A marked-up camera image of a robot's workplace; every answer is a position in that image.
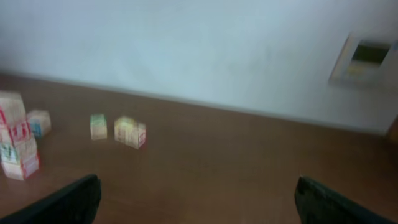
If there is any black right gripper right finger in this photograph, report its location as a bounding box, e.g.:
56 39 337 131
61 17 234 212
294 176 395 224

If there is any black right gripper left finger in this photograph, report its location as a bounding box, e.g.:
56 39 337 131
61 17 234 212
1 174 101 224

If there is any red I wooden block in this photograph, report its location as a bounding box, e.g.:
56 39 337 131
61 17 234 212
1 119 32 146

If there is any green N wooden block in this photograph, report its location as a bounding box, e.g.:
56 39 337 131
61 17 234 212
90 114 108 140

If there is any yellow J wooden block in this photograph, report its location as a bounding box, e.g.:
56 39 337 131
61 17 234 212
114 116 136 143

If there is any yellow W wooden block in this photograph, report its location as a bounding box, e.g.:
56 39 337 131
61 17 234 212
125 122 146 149

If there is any pretzel picture wooden block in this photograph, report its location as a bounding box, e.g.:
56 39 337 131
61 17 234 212
27 110 52 138

